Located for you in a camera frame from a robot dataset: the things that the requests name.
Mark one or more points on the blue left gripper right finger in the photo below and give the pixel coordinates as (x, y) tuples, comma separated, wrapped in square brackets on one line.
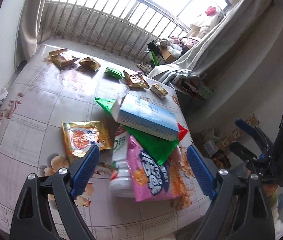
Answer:
[(202, 174)]

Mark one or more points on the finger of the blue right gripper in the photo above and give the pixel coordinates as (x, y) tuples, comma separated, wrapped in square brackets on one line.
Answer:
[(243, 153), (247, 128)]

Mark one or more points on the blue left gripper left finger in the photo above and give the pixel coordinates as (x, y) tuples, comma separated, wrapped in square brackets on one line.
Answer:
[(81, 171)]

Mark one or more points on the gold snack wrapper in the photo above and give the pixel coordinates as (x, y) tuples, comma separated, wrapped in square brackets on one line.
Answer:
[(80, 136)]

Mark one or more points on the white yogurt drink bottle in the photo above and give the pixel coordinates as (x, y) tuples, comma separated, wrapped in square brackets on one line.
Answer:
[(120, 179)]

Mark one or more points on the green chips bag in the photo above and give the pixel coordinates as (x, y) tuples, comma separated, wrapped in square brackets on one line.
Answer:
[(158, 148)]

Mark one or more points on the pink chips bag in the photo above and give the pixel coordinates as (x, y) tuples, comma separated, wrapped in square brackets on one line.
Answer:
[(152, 181)]

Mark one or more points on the blue white tissue box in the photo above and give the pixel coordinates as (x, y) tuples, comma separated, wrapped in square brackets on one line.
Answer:
[(144, 116)]

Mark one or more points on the red snack bag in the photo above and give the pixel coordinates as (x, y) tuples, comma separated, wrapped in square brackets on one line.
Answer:
[(182, 132)]

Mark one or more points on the floral plastic tablecloth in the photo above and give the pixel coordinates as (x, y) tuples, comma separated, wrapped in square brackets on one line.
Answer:
[(51, 116)]

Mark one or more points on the right beige curtain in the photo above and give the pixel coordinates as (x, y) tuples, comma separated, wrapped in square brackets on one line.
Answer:
[(216, 44)]

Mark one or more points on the beige curtain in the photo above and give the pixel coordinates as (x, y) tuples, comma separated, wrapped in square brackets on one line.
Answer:
[(29, 26), (216, 44)]

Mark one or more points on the beige biscuit pack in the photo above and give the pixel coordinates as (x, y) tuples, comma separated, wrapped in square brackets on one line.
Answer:
[(159, 90)]

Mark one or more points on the small green snack packet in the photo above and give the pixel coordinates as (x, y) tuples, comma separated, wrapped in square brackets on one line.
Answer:
[(113, 72)]

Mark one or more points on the brown red snack packet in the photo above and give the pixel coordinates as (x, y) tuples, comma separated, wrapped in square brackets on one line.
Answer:
[(135, 80)]

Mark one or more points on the small gold snack packet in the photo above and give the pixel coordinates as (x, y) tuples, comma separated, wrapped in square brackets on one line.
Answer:
[(89, 63)]

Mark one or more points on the cardboard box with clutter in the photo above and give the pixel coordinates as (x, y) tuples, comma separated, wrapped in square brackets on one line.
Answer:
[(173, 48)]

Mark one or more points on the open gold snack packet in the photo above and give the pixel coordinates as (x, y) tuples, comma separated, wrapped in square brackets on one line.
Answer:
[(62, 57)]

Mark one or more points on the left beige curtain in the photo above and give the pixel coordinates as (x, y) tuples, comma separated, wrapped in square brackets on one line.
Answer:
[(29, 26)]

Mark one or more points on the metal balcony railing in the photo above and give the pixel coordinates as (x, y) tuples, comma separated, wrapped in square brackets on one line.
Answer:
[(125, 27)]

